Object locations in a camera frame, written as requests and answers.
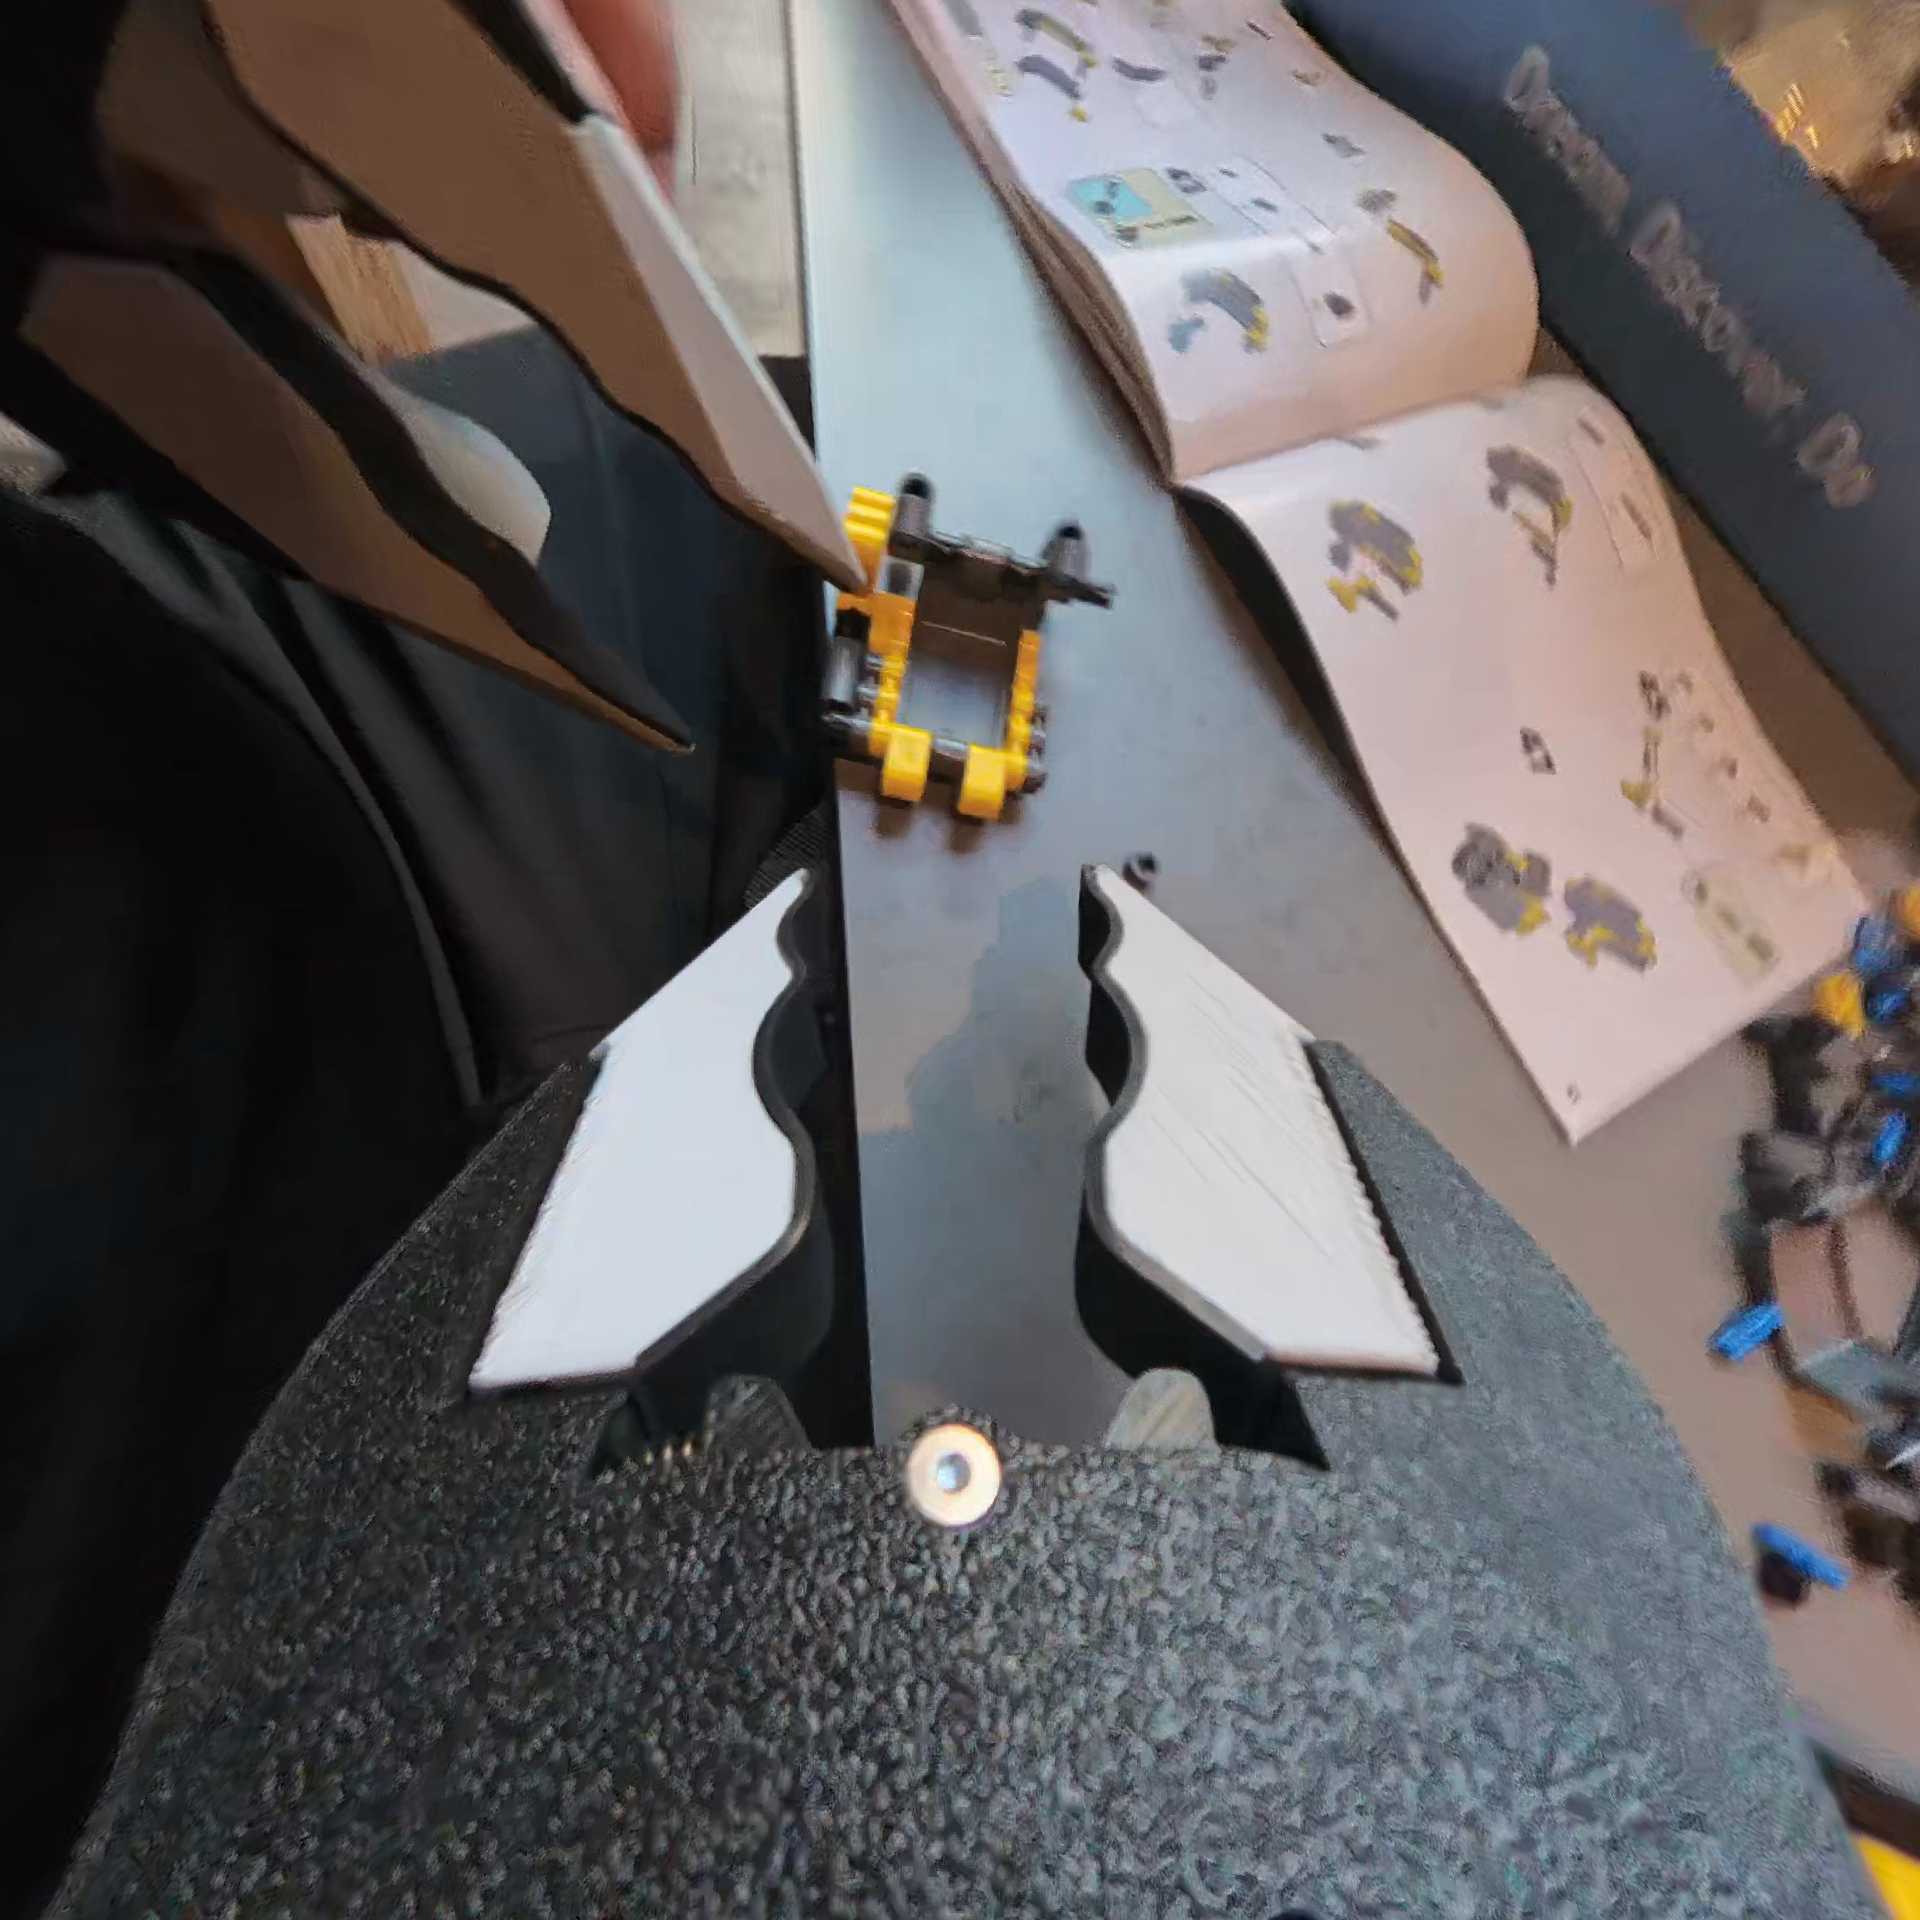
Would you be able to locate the clear plastic bags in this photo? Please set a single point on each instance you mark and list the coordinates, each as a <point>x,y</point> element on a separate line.
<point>1830,90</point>

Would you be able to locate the wooden panel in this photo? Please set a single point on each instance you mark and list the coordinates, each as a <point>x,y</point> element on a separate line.
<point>360,284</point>

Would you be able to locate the person's dark clothing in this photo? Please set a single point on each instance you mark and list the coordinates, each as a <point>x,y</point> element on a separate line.
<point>300,1049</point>

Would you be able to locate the grey desk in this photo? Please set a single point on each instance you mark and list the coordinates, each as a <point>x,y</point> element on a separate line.
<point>1201,825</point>

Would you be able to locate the person's left hand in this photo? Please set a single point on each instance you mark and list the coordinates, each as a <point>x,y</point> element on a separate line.
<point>626,66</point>

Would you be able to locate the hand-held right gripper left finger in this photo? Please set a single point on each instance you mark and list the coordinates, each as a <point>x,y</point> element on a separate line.
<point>660,1184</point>

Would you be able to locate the yellow five-hole brick beam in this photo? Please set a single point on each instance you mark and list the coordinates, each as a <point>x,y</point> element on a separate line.
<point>1022,704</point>
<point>884,644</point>

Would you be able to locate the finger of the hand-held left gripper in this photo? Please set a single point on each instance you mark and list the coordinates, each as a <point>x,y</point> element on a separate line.
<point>271,435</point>
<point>523,180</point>

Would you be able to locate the open instruction booklet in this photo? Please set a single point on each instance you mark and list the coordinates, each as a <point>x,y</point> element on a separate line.
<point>1425,523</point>

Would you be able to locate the dark blue cardboard box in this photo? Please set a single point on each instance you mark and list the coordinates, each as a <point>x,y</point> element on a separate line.
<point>1695,299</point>

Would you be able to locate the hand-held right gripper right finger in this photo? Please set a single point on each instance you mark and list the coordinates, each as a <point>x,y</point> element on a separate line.
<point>1260,1200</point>

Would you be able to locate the pile of loose brick pieces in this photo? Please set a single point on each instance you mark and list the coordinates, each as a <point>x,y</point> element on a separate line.
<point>1830,1200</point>

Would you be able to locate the grey yellow brick assembly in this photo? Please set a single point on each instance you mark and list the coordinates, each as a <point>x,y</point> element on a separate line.
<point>961,675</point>

